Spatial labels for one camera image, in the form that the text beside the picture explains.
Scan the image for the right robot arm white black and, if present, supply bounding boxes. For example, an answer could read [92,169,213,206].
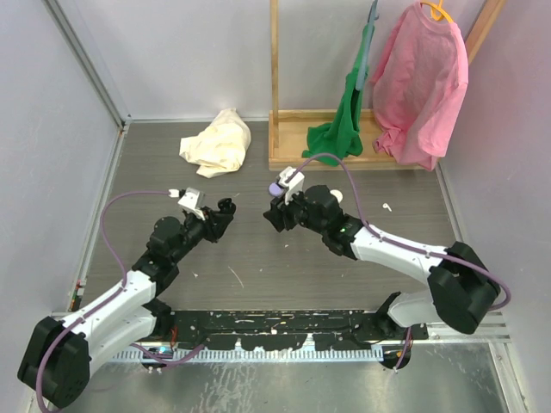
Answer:
[263,183,501,339]

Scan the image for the wooden clothes rack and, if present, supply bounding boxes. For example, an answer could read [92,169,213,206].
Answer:
[268,0,505,171]

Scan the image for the pink shirt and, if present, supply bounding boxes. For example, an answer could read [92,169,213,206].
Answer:
[370,2,468,170]

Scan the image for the cream cloth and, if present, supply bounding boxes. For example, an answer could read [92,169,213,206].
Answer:
[179,108,251,178]

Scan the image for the white cable duct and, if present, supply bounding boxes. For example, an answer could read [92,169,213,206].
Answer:
[62,346,384,363]

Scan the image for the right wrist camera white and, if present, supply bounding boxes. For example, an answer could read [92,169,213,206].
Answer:
[276,166,305,205]

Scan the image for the black earbud charging case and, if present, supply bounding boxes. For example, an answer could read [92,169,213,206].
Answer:
[218,198,237,214]

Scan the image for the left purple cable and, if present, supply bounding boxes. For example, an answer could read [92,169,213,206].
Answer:
[36,190,206,413]

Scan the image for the white earbud charging case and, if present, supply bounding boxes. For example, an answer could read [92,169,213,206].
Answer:
[330,189,344,203]

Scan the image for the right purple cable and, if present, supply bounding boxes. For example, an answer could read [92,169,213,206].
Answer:
[292,153,512,375]

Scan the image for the green shirt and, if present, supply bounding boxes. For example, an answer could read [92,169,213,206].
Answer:
[301,25,368,159]

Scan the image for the orange hanger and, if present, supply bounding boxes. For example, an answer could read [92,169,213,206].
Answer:
[420,0,454,23]

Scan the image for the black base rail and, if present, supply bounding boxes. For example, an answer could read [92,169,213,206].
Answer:
[141,310,406,351]

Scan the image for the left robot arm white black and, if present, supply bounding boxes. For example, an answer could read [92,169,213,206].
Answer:
[17,189,237,412]

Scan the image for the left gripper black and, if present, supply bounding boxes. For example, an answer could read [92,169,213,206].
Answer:
[170,206,231,263]

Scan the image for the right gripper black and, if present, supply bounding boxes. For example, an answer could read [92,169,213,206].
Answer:
[263,184,326,236]

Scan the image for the blue hanger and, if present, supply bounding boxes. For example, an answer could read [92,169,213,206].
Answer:
[355,0,379,91]

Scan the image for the purple cable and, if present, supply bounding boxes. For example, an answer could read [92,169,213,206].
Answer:
[36,190,206,413]
[292,153,512,375]

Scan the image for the purple earbud charging case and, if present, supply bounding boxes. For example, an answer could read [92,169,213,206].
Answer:
[268,182,285,197]

